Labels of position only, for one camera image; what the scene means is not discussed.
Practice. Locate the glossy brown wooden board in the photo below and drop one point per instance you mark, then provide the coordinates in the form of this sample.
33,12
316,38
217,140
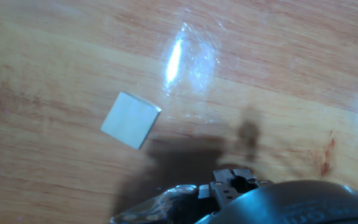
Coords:
259,77

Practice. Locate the grey square block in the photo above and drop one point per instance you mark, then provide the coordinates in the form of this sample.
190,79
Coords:
129,119

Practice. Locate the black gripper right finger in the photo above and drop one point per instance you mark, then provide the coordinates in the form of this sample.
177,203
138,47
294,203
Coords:
244,178

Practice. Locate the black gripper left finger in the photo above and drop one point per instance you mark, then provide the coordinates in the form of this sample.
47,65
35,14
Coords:
222,193

